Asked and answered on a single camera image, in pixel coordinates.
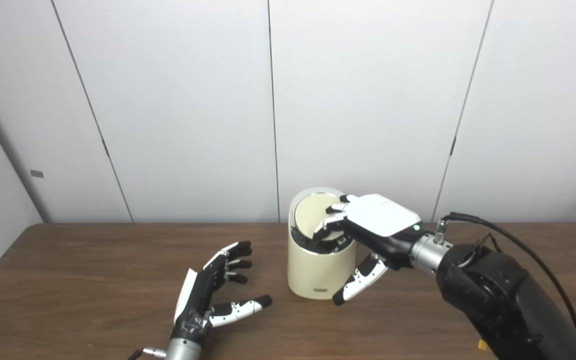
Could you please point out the cream-colored bin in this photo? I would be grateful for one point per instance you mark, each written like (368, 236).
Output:
(318, 270)

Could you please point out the small grey wall label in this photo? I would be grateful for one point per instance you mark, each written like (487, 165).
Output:
(37, 173)

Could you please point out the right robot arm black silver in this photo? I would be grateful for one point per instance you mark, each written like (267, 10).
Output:
(503, 300)

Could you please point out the round cream bin lid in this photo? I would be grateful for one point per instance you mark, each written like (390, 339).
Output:
(310, 215)

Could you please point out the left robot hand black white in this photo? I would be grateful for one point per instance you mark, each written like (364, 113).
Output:
(198, 295)

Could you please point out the dark wall panel hinge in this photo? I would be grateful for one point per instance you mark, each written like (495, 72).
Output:
(452, 146)
(105, 147)

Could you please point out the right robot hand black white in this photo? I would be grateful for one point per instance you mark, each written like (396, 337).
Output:
(383, 220)

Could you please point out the black bin liner bag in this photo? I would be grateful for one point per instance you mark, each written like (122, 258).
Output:
(308, 245)

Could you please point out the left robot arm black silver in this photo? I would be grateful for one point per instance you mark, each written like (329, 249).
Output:
(183, 350)

